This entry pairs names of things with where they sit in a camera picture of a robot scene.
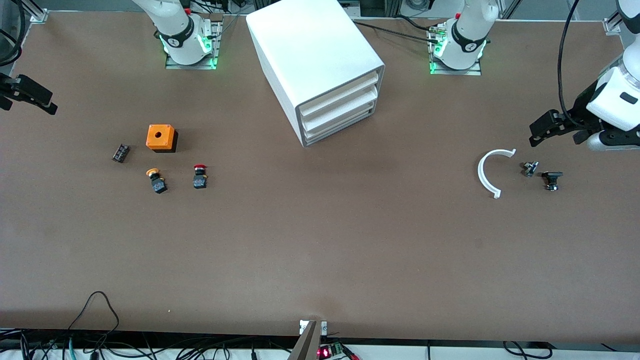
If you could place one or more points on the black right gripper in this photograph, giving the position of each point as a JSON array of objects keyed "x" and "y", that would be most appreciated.
[{"x": 15, "y": 87}]

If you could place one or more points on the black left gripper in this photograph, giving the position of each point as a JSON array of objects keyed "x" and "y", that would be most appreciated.
[{"x": 581, "y": 106}]

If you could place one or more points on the white drawer with sloped lip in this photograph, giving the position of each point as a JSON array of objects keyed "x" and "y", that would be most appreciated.
[{"x": 340, "y": 126}]

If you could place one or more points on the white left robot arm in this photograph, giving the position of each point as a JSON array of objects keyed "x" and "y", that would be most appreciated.
[{"x": 470, "y": 30}]

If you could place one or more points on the yellow push button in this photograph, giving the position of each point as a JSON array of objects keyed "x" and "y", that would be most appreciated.
[{"x": 159, "y": 185}]

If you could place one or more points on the red push button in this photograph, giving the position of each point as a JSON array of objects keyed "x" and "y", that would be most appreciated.
[{"x": 200, "y": 180}]

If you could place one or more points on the white shallow drawer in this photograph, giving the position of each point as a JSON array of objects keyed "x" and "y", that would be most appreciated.
[
  {"x": 337, "y": 112},
  {"x": 337, "y": 95}
]

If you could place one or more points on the white drawer cabinet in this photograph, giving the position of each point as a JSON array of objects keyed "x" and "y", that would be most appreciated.
[{"x": 310, "y": 50}]

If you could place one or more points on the small metal fitting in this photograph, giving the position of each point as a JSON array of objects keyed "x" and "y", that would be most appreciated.
[{"x": 530, "y": 169}]

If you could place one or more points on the small black terminal block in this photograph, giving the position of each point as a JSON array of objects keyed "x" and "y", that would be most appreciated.
[{"x": 120, "y": 153}]

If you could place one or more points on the orange box with hole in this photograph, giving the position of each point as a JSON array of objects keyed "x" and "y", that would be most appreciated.
[{"x": 160, "y": 137}]

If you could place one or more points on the circuit board with red light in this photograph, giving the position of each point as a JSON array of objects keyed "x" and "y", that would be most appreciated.
[{"x": 327, "y": 351}]

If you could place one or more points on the black flat-head switch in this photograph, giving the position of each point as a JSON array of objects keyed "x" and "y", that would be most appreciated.
[{"x": 552, "y": 176}]

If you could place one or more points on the aluminium frame profile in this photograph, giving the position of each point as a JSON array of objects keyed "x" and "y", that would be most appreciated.
[
  {"x": 612, "y": 25},
  {"x": 37, "y": 12}
]

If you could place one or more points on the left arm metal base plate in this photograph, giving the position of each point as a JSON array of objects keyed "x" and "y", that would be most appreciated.
[{"x": 457, "y": 72}]

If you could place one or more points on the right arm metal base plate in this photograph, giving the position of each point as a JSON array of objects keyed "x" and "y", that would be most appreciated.
[{"x": 217, "y": 50}]

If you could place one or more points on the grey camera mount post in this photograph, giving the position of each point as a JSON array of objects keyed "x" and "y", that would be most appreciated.
[{"x": 307, "y": 345}]

